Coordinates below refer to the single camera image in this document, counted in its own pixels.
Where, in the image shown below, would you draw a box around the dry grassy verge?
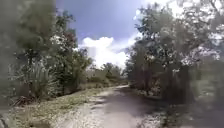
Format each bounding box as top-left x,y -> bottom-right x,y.
6,84 -> 118,128

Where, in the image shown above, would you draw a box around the row of trees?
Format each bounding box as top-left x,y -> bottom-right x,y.
124,0 -> 224,108
0,0 -> 94,105

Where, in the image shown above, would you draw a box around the dry litter-strewn verge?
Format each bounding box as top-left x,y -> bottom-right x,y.
156,96 -> 224,128

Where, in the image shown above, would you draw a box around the distant trees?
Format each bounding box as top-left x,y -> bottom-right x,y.
86,62 -> 129,88

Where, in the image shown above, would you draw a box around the pale dirt path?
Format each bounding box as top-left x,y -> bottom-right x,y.
54,84 -> 168,128

